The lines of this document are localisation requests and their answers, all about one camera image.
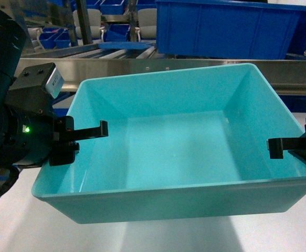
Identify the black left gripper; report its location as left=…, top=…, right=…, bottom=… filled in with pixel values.
left=0, top=107, right=108, bottom=167

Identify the teal plastic bin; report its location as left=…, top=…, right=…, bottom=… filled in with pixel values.
left=31, top=64, right=306, bottom=224

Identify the blue bin upper right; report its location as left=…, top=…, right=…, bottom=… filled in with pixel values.
left=156, top=1, right=306, bottom=60

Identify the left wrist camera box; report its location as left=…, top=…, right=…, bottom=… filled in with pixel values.
left=5, top=63, right=64, bottom=115

